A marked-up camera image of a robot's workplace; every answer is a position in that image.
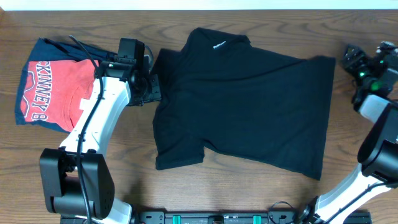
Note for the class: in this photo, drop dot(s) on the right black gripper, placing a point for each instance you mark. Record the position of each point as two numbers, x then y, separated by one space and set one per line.
363 58

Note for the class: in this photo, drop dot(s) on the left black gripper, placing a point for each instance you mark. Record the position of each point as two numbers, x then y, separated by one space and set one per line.
155 94

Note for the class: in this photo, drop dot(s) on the black t-shirt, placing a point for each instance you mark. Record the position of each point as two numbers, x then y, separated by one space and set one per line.
221 93

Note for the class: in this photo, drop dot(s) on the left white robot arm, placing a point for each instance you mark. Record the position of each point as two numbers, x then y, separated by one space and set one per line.
75 178

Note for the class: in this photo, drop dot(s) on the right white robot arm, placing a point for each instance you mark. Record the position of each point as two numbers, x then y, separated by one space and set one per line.
376 172

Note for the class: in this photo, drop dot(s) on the red folded t-shirt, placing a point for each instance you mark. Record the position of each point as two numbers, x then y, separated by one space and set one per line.
55 92

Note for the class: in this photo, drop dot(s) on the navy folded garment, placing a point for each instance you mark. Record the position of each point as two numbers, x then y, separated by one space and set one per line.
46 50

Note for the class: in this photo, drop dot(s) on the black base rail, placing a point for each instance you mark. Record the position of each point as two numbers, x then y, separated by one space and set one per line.
226 218

